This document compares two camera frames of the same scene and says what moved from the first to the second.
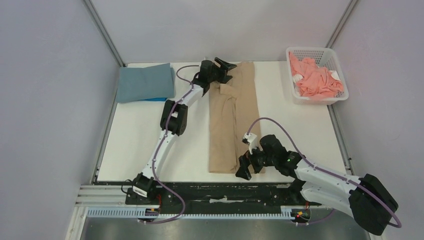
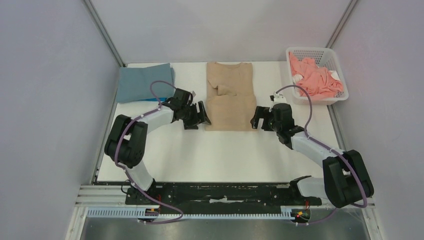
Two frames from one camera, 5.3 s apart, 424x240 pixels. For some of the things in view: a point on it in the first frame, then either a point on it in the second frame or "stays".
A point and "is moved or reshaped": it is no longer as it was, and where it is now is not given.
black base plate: [227, 196] stays
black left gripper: [222, 79] -> [200, 117]
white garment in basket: [335, 74] stays
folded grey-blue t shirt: [156, 81] stays
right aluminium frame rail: [340, 24] stays
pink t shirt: [317, 81] stays
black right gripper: [251, 161] -> [265, 116]
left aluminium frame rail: [107, 36] stays
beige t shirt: [233, 112] is moved or reshaped
